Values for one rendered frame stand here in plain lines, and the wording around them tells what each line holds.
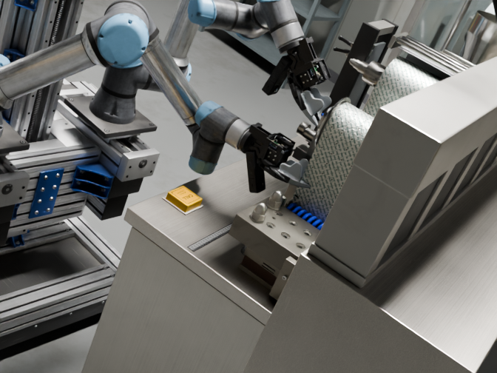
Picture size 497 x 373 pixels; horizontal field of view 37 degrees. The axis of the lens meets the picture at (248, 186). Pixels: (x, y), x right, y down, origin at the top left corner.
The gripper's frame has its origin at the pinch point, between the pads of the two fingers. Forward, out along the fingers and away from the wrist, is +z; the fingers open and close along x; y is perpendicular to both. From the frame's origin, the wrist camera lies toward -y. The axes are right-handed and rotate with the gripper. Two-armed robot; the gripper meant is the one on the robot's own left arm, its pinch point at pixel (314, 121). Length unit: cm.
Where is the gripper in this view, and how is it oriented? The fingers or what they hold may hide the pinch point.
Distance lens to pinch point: 190.2
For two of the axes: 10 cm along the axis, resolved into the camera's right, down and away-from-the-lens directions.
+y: 7.7, -2.9, -5.7
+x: 5.2, -2.6, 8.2
